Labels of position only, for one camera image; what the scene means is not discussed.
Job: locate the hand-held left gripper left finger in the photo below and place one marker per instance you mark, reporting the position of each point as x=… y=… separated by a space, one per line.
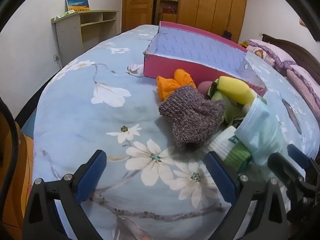
x=92 y=175

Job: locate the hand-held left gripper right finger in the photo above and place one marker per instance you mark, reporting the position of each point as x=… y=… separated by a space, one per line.
x=220 y=180

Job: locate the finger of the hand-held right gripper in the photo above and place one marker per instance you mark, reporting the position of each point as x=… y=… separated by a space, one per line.
x=298 y=155
x=280 y=163

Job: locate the white green sock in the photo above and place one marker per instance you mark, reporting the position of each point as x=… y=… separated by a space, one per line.
x=225 y=145

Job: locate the light blue face mask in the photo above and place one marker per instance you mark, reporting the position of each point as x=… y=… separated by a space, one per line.
x=260 y=130

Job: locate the grey knitted sock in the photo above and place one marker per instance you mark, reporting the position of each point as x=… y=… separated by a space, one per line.
x=190 y=115

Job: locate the green ribbon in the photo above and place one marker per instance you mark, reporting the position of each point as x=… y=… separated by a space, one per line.
x=218 y=97

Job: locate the yellow sponge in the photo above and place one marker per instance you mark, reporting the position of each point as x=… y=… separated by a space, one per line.
x=235 y=88

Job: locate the pink egg-shaped sponge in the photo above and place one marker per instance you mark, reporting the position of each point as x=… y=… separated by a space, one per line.
x=203 y=88

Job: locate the orange cloth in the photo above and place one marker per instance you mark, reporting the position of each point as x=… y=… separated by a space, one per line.
x=172 y=85

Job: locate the red cardboard box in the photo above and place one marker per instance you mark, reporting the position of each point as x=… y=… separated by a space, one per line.
x=175 y=67

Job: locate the black smartphone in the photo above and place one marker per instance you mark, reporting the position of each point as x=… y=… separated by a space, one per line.
x=291 y=115

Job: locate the pink textured pillow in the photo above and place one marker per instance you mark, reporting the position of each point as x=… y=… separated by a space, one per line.
x=300 y=85

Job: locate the orange wooden cabinet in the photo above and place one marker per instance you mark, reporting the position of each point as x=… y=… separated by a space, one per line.
x=22 y=167

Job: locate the purple ruffled pillow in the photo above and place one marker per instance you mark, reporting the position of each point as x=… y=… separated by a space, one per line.
x=310 y=76
x=272 y=48

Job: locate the dark wooden headboard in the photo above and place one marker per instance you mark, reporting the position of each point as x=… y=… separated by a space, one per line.
x=295 y=47

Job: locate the pink checkered cartoon pillow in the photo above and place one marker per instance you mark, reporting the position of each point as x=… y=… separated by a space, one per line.
x=260 y=53

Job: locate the black hanging bag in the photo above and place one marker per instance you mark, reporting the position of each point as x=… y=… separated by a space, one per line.
x=226 y=35

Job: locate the beige shelf desk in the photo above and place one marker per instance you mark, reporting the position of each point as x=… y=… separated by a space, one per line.
x=67 y=35

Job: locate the green white packet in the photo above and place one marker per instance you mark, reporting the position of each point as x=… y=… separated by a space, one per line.
x=62 y=14

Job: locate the wooden wardrobe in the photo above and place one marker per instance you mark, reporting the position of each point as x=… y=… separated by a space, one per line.
x=212 y=5

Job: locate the blue orange painting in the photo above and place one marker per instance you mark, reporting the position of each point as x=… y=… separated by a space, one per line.
x=77 y=2

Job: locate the wooden door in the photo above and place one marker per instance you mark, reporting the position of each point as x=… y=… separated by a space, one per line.
x=136 y=5

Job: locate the white wall outlet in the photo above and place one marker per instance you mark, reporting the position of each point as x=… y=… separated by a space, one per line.
x=56 y=57

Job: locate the framed wall picture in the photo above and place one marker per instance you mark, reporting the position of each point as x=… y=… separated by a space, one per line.
x=302 y=23

